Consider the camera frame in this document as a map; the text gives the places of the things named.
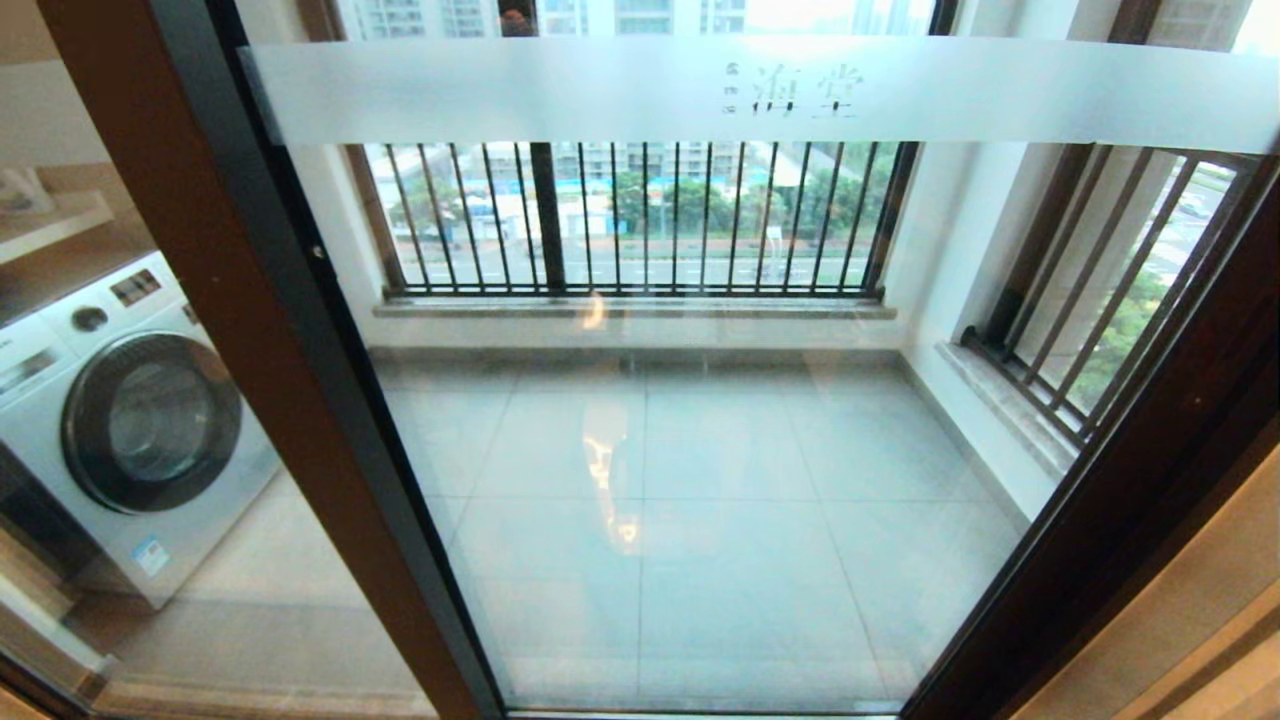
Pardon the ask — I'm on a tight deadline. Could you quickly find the sliding glass door brown frame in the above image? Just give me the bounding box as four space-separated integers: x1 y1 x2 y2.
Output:
240 0 1280 720

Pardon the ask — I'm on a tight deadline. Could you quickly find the grey stone window sill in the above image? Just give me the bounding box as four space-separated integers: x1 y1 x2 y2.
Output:
375 297 898 321
935 338 1083 483

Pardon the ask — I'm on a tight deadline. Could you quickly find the black window guard railing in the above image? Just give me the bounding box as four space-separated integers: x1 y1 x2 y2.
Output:
963 145 1263 451
345 140 921 301

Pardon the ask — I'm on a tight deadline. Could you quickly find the white front-load washing machine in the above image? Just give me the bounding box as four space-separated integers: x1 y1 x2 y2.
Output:
0 250 283 611

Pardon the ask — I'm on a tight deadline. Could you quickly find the dark brown door jamb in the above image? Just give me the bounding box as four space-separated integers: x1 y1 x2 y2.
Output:
960 330 1280 720

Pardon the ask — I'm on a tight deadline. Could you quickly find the light wooden shelf board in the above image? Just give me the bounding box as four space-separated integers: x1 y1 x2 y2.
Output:
0 190 116 266

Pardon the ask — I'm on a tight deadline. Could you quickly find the small white container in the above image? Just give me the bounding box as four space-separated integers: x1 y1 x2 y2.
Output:
0 165 53 216

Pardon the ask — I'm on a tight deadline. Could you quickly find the dark window frame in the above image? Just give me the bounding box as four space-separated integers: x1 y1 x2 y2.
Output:
980 0 1280 346
295 0 961 301

